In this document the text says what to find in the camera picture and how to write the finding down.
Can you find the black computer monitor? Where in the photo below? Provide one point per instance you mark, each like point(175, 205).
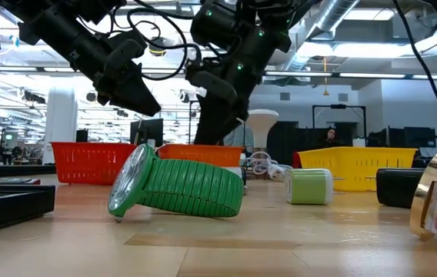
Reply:
point(149, 131)

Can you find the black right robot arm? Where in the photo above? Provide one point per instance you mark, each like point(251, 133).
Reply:
point(249, 23)

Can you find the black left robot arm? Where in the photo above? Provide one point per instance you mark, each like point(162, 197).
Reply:
point(61, 34)

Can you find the small black speaker box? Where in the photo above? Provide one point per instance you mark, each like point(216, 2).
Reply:
point(82, 135)

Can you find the black room partition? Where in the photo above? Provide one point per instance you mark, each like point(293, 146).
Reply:
point(284, 142)

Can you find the person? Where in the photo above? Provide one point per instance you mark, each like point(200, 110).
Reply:
point(331, 136)

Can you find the orange plastic basket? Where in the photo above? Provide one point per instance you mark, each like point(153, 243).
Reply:
point(203, 155)

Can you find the row of dark monitors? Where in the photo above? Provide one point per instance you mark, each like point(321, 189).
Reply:
point(418, 136)

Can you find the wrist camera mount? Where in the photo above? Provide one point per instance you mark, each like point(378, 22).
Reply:
point(126, 48)
point(211, 82)

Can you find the white dome table lamp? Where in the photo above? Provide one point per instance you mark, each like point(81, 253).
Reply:
point(261, 123)

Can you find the white building column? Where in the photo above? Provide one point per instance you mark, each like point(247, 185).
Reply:
point(60, 123)

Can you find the silver ceiling air duct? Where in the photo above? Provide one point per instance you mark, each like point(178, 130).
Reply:
point(334, 15)

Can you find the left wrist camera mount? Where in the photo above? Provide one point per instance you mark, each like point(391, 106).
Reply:
point(126, 48)

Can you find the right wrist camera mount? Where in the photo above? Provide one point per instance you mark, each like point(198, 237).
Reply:
point(211, 82)

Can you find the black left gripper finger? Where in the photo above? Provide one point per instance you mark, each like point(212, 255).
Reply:
point(137, 100)

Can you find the black background rig frame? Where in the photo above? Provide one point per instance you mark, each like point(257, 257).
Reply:
point(337, 106)

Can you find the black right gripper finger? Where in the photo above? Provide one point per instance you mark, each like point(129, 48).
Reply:
point(214, 123)

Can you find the black plug adapter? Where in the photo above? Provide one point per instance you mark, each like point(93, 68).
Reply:
point(397, 188)

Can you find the green and white charger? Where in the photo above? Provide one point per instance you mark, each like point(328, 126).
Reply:
point(307, 186)

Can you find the yellow plastic basket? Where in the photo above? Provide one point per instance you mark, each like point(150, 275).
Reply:
point(357, 169)

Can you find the gold bangle watch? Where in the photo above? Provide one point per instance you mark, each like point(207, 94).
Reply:
point(430, 181)

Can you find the green wrist watch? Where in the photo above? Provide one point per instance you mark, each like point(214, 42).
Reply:
point(187, 184)

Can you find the red plastic basket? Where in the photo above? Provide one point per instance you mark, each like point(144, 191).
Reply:
point(87, 161)

